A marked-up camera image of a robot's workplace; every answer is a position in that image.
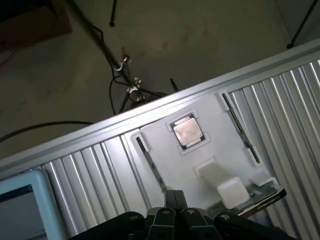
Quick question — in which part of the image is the white plastic parts rack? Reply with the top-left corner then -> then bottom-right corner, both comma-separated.
124,91 -> 285,216

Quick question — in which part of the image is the black disk drive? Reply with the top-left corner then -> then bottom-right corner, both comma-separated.
237,183 -> 288,216

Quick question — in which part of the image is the silver CPU chip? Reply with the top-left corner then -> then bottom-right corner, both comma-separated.
173,115 -> 210,148

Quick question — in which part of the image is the light blue teach pendant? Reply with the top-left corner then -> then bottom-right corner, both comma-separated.
0,169 -> 66,240

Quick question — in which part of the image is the black tripod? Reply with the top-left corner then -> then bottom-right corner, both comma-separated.
63,0 -> 168,116

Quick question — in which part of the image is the black tripod leg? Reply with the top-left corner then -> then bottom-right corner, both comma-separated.
286,0 -> 320,50
108,0 -> 119,27

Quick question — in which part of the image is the brown cardboard box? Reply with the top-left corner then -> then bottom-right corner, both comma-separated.
0,4 -> 73,52

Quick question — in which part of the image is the aluminium table frame rail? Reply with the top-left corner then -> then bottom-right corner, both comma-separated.
0,38 -> 320,173

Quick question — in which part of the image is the black floor cable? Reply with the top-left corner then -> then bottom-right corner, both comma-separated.
0,120 -> 97,144

